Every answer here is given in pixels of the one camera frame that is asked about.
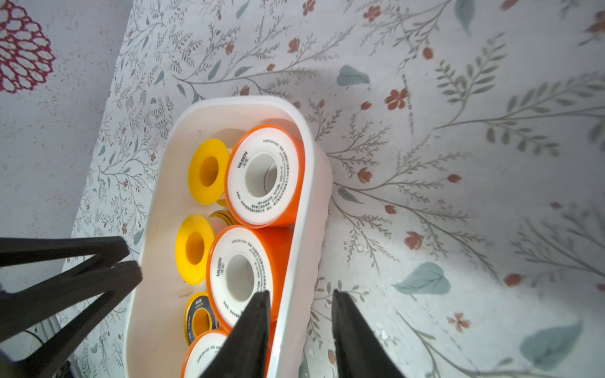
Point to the white plastic storage box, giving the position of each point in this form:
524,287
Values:
154,335

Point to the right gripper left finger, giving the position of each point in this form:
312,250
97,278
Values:
244,353

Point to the orange tape roll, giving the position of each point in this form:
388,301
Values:
242,262
264,178
202,352

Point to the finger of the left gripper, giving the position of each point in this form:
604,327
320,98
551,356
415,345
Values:
22,310
16,252

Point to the black yellow tape roll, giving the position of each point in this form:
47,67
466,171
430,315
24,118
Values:
199,317
225,216

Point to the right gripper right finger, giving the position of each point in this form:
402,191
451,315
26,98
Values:
358,352

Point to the yellow tape roll top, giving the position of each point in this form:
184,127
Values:
207,173

